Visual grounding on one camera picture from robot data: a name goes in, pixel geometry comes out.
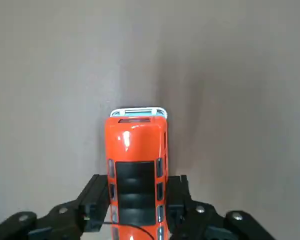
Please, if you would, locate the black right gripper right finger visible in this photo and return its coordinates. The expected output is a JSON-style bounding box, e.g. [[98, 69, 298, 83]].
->
[[166, 174, 277, 240]]

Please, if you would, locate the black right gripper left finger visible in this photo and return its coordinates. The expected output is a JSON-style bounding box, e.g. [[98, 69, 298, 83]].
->
[[0, 174, 110, 240]]

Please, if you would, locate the orange-and-blue toy bus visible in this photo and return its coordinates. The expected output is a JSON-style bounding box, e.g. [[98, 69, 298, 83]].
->
[[104, 107, 170, 240]]

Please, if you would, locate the thin black cable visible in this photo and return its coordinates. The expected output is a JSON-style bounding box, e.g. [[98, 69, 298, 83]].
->
[[102, 219, 155, 240]]

